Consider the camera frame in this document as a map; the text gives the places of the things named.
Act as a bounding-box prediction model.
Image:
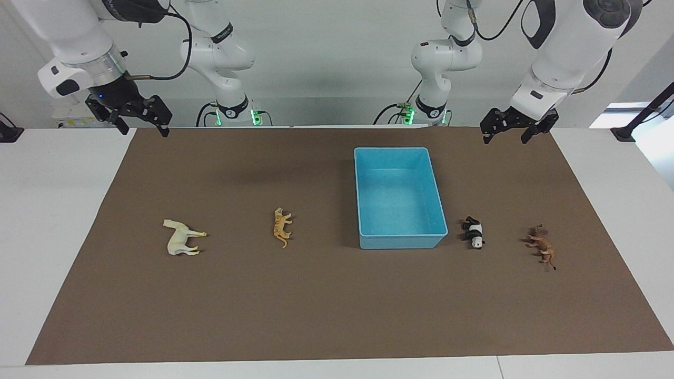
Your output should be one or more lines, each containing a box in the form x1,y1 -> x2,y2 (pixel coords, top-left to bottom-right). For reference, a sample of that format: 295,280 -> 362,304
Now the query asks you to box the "black and white panda toy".
462,216 -> 486,250

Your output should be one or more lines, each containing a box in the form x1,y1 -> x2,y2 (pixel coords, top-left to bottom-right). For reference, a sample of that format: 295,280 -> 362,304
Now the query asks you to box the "white horse toy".
162,219 -> 207,256

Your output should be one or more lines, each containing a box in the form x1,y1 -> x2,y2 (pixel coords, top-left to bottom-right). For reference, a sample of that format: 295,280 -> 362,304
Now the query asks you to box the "brown lion toy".
524,224 -> 558,271

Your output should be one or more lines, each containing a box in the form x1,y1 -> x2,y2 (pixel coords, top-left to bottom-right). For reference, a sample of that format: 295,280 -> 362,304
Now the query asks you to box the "orange striped tiger toy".
272,207 -> 293,249

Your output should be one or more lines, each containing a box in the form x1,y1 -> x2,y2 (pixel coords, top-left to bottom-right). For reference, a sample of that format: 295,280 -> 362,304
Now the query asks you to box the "white cardboard box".
52,100 -> 114,128

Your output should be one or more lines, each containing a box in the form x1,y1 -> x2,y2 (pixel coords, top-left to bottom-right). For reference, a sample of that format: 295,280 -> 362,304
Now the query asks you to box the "light blue storage box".
354,147 -> 449,250

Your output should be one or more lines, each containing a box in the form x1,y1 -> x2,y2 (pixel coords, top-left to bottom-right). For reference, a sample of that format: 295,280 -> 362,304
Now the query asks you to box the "brown table mat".
25,126 -> 674,365

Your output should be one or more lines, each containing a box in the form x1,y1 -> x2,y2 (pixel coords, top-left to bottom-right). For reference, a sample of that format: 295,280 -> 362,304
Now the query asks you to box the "black base cable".
373,79 -> 423,125
196,102 -> 219,127

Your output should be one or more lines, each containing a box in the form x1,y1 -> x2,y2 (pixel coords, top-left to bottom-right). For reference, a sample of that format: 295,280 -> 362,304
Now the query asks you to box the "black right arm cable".
124,4 -> 193,82

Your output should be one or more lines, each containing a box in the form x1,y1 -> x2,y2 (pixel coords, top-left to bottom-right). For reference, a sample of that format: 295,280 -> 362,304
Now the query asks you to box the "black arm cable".
436,0 -> 614,95
124,4 -> 193,82

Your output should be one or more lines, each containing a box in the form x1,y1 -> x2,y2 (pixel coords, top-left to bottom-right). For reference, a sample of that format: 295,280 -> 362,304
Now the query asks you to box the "black camera stand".
0,112 -> 25,143
611,82 -> 674,143

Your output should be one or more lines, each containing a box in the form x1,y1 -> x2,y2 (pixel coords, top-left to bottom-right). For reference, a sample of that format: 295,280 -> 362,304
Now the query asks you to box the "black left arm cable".
436,0 -> 614,95

